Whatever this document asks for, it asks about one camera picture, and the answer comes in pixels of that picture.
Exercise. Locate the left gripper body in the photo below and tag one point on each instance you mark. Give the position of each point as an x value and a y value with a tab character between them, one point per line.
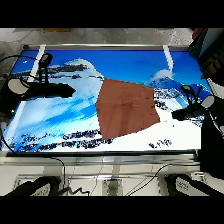
53	90

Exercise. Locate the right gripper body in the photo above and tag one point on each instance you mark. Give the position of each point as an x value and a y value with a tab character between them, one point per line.
186	114

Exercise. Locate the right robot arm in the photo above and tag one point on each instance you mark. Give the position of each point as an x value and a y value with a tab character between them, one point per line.
211	143

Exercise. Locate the heap of clothes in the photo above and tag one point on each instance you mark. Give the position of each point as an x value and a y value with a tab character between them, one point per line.
208	50

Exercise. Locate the brown garment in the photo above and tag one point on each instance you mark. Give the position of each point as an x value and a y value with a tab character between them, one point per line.
128	106

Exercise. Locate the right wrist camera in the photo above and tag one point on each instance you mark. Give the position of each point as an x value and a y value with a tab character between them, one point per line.
187	90

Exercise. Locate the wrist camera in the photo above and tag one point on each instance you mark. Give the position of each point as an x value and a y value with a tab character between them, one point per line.
43	68
187	90

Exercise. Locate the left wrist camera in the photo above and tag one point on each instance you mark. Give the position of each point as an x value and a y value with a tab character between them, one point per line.
43	68

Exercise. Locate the silver frame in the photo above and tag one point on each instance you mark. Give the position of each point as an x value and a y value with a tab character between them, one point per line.
100	159

